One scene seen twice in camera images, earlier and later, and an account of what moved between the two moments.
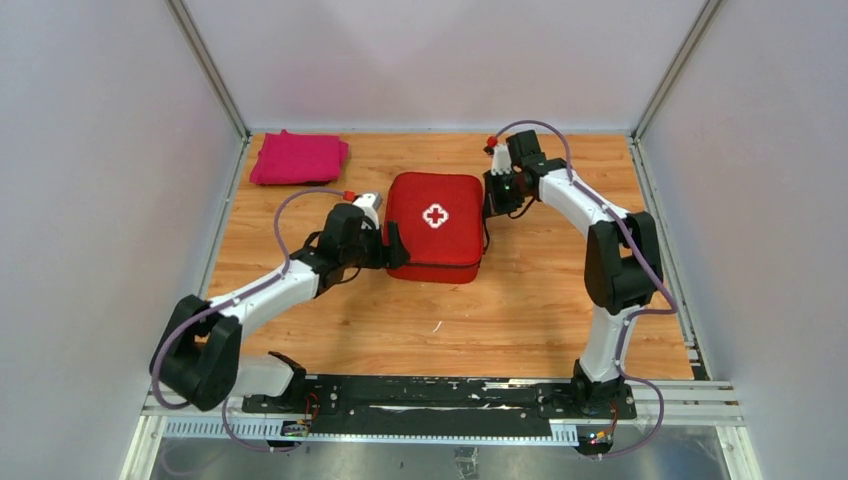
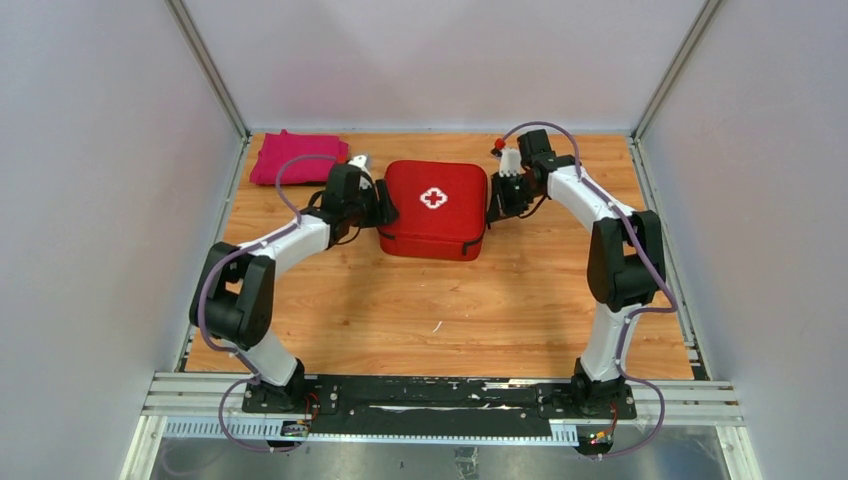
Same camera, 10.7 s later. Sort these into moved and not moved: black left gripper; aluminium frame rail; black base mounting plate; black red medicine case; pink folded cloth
Moved: black red medicine case; black left gripper
Not moved: aluminium frame rail; black base mounting plate; pink folded cloth
